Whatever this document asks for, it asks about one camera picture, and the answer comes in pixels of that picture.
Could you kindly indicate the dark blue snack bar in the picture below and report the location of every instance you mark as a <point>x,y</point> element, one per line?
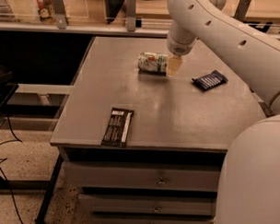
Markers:
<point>209,81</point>

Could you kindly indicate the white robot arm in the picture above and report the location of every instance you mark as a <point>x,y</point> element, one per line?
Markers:
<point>249,184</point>

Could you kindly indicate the metal railing post right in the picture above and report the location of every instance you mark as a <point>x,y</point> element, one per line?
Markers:
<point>241,10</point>

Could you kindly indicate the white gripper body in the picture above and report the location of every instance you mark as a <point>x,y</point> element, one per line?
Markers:
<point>180,47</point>

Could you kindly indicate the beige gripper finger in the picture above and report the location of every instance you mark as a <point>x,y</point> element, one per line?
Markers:
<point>174,64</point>

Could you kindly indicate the green white 7up can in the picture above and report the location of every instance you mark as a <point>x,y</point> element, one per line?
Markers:
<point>153,62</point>

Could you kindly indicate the drawer with knob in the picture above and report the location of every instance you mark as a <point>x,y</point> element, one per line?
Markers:
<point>134,219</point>
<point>148,204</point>
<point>135,176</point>

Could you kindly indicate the metal railing post middle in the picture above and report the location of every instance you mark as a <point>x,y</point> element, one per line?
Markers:
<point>130,15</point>

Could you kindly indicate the top drawer with knob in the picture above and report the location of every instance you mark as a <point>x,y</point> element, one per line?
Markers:
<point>135,176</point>

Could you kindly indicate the bottom drawer with knob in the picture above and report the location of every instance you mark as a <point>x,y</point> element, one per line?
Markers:
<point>134,219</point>

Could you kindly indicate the metal railing post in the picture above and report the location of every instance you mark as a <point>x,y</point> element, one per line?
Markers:
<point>61,19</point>
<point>130,15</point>
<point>241,10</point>

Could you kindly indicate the grey drawer cabinet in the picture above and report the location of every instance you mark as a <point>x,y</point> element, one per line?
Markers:
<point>174,125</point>

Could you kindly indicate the black rxbar chocolate bar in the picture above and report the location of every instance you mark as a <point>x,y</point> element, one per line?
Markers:
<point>117,128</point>

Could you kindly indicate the black side table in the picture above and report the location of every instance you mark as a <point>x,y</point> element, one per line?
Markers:
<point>8,86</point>

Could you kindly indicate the colourful snack bag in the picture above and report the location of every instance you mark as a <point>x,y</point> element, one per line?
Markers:
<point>33,11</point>

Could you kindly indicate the metal railing post left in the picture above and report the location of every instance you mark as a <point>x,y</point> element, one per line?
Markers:
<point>61,19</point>

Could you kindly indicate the clear acrylic bin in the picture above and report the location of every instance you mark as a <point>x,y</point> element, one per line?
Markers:
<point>76,8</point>

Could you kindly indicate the middle drawer with knob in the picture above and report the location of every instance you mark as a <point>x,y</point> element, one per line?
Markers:
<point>148,204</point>

